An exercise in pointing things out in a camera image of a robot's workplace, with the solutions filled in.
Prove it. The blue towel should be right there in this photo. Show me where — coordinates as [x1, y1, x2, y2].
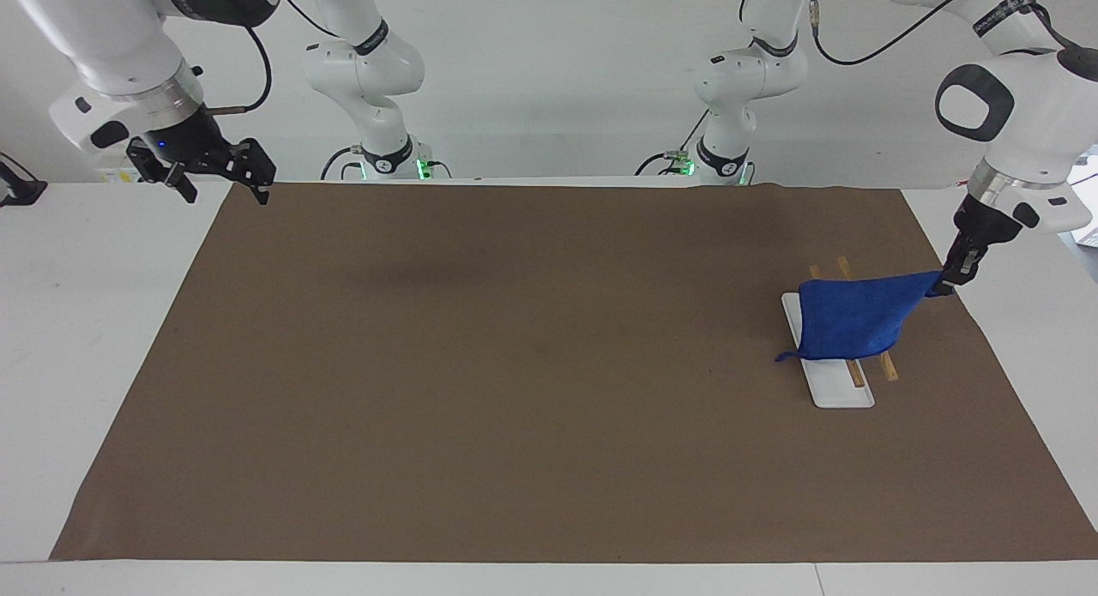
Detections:
[775, 270, 945, 364]

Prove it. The black cable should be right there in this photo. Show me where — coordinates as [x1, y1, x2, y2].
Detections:
[281, 0, 342, 39]
[320, 146, 366, 183]
[635, 150, 697, 177]
[206, 23, 275, 117]
[808, 0, 1004, 67]

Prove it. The black stand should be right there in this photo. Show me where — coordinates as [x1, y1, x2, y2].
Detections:
[0, 153, 49, 208]

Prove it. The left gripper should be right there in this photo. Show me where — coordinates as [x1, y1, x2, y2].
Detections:
[952, 192, 1024, 255]

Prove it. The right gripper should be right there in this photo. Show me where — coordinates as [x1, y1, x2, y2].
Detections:
[126, 105, 278, 208]

